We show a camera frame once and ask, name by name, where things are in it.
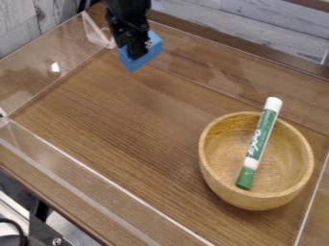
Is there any blue foam block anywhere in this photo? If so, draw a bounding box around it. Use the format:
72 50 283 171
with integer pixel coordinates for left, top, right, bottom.
119 31 163 72

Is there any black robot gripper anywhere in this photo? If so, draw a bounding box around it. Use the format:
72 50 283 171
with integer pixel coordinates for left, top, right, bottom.
104 0 151 61

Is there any green dry erase marker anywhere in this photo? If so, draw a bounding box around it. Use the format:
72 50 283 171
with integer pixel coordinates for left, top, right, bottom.
235 97 282 190

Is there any black cable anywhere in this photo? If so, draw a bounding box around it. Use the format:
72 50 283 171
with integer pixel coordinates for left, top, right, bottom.
0 219 29 246

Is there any black metal table bracket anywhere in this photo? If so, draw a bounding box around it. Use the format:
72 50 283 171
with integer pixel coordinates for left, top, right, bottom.
28 217 73 246

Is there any clear acrylic corner bracket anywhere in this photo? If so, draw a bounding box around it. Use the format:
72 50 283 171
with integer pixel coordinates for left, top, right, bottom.
81 12 116 50

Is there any brown wooden bowl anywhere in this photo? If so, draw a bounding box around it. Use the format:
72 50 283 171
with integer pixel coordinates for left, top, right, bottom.
198 111 314 210

